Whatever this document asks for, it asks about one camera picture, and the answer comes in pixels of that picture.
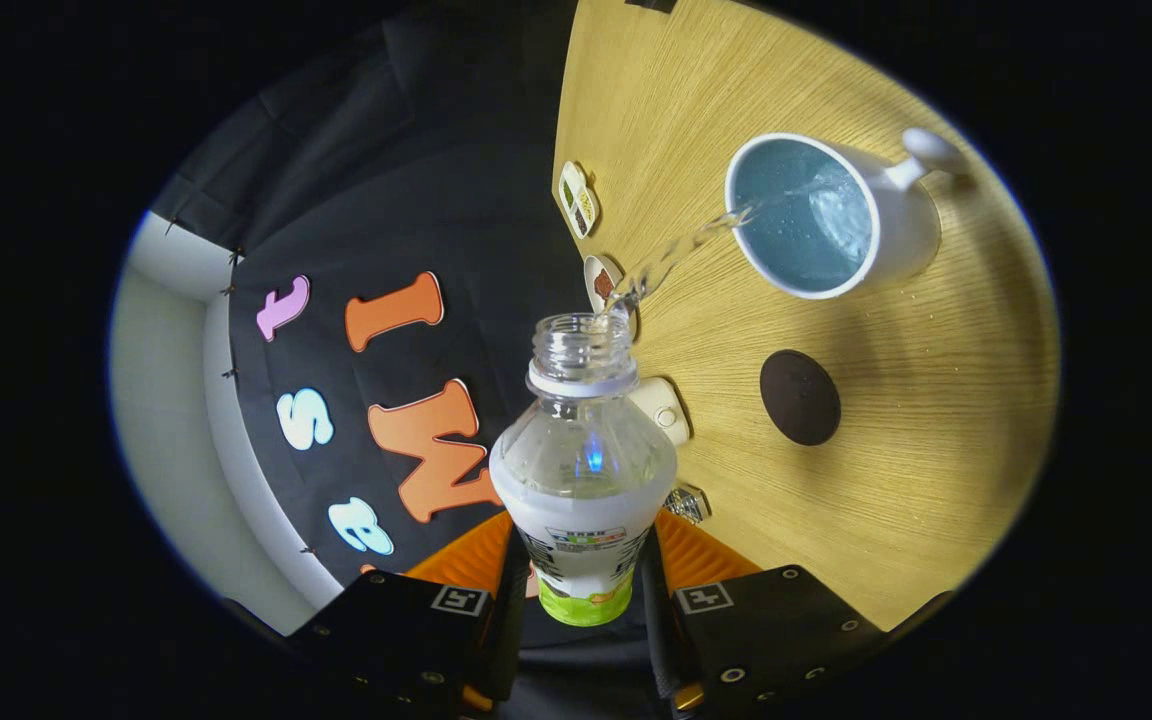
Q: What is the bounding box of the wire mesh utensil holder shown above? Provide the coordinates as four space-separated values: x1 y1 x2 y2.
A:
664 484 712 526

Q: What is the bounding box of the wooden table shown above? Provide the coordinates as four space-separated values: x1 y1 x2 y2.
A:
551 0 1062 633

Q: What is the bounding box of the dark round coaster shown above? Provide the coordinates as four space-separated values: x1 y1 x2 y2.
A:
759 349 843 447

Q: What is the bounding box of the clear plastic juice bottle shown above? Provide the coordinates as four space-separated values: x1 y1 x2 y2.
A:
489 312 679 628

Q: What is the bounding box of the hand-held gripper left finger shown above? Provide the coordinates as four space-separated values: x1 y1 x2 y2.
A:
286 510 532 716

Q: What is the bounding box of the white oval plate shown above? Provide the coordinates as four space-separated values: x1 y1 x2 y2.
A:
583 254 627 316

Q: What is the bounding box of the white toaster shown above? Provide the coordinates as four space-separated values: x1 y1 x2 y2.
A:
628 376 692 447

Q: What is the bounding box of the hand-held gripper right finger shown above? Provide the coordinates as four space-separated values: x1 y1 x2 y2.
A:
636 507 887 716

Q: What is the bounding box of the black backdrop cloth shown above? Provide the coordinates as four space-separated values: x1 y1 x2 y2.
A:
151 0 677 716

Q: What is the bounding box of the white cup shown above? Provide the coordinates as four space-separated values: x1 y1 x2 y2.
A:
724 127 967 301

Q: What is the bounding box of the white divided bean dish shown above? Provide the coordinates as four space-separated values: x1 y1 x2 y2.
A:
557 160 601 240

